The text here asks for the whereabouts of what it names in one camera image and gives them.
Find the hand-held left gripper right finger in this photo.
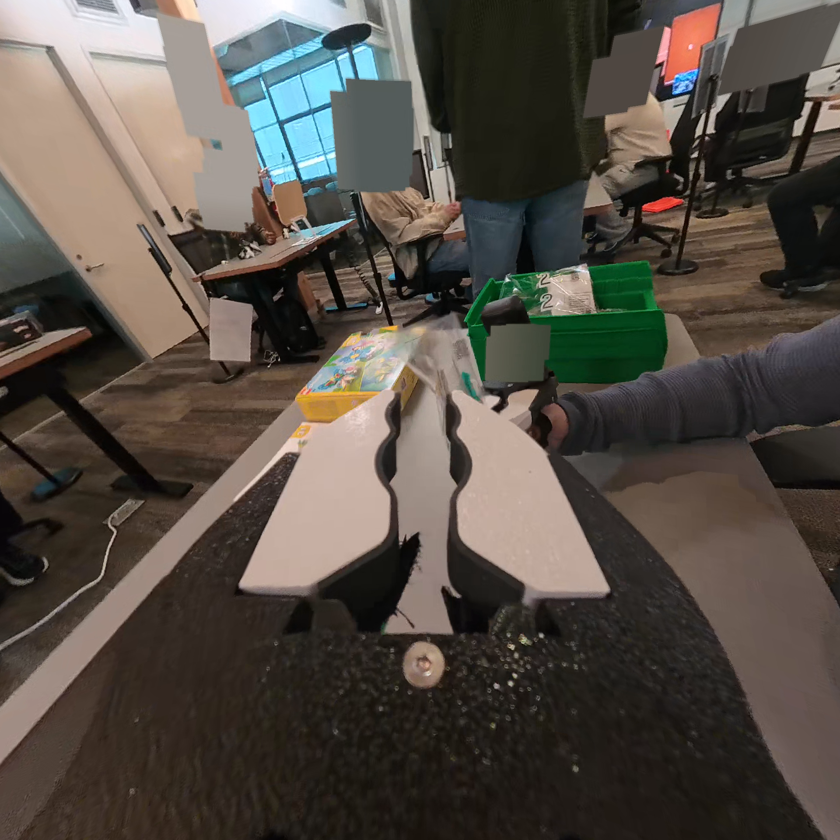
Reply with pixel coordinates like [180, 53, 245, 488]
[445, 391, 613, 603]

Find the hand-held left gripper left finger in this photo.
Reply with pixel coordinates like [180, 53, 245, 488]
[238, 391, 401, 598]

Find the clear bag of colourful lego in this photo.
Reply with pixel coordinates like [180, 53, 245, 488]
[403, 314, 490, 403]

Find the person's right forearm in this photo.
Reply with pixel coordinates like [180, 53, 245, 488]
[558, 318, 840, 457]

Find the yellow lego box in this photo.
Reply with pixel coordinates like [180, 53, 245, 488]
[295, 331, 421, 422]

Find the dark lego box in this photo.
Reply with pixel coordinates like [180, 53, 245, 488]
[0, 311, 43, 352]

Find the person's right hand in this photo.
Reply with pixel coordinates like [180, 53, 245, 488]
[528, 402, 572, 454]

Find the clear plastic bag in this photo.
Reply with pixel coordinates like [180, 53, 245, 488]
[499, 264, 599, 317]

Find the instruction booklet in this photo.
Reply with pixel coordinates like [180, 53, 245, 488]
[233, 422, 329, 503]

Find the black office chair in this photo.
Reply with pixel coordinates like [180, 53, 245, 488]
[751, 427, 840, 490]
[351, 193, 470, 326]
[617, 98, 700, 257]
[699, 72, 811, 221]

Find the green storage bin stack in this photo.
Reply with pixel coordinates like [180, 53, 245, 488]
[465, 261, 669, 385]

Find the black music stand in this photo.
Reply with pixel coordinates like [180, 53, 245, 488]
[658, 36, 729, 277]

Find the white paper sheet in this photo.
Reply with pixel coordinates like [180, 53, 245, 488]
[209, 298, 255, 363]

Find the wooden desk with black legs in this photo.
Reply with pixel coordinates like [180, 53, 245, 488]
[0, 327, 194, 500]
[193, 220, 358, 362]

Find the black floor lamp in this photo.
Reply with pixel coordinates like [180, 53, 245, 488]
[322, 23, 373, 83]

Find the black tripod stand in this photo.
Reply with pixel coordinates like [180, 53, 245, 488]
[136, 223, 244, 385]

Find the white door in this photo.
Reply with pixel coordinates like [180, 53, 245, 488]
[0, 42, 204, 358]

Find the white floor cable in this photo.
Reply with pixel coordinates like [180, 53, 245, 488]
[0, 518, 119, 651]

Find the orange wall screen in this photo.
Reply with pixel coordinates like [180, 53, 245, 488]
[659, 3, 723, 99]

